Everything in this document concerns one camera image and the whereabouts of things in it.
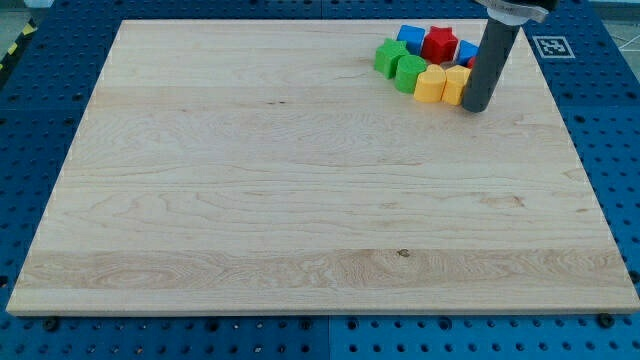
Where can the robot arm flange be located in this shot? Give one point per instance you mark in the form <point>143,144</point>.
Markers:
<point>518,12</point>

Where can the green star block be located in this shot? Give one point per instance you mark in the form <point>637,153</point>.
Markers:
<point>387,56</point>

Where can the red star block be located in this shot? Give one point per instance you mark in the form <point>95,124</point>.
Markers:
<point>439,45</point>

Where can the large wooden board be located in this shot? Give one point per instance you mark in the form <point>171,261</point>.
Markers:
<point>265,168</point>

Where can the green cylinder block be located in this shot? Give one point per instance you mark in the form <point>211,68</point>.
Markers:
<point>409,67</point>

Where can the yellow heart block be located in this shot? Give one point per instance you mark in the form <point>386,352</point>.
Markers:
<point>430,84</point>

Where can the blue cube block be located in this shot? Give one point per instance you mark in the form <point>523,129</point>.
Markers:
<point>413,37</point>

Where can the yellow pentagon block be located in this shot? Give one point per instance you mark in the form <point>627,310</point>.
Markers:
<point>456,80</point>

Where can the small red block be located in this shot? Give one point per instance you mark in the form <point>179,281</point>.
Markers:
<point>471,62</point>

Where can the blue block behind rod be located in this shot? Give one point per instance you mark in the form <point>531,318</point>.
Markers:
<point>466,51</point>

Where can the grey cylindrical pointer rod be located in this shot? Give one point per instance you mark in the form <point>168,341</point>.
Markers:
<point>495,47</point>

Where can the white fiducial marker tag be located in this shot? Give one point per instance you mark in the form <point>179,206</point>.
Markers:
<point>553,47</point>

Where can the black bolt front left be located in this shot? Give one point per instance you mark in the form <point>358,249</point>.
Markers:
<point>50,324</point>

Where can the black bolt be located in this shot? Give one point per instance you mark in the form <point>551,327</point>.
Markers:
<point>50,324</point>
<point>605,320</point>

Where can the black bolt front right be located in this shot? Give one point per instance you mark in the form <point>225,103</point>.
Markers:
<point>605,320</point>

